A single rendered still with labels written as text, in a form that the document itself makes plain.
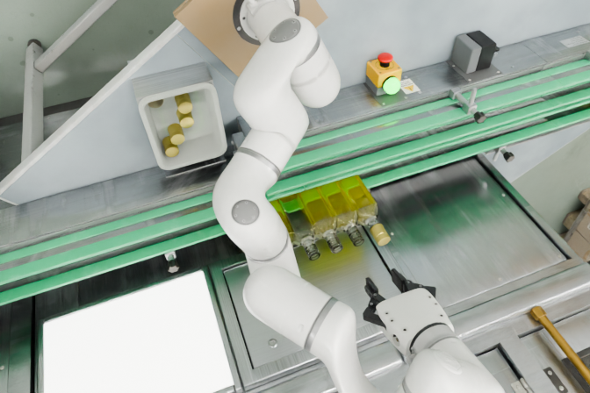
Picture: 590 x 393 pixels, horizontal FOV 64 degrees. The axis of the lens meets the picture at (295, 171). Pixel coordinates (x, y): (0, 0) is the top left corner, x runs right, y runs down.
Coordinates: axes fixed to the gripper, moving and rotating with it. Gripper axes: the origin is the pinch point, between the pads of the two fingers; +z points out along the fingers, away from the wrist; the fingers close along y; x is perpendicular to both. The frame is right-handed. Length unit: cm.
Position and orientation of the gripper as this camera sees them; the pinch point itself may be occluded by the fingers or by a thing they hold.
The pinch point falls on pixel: (384, 284)
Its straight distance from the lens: 92.1
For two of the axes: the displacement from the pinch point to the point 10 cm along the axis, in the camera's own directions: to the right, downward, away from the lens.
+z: -3.2, -4.0, 8.6
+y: 9.4, -2.7, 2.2
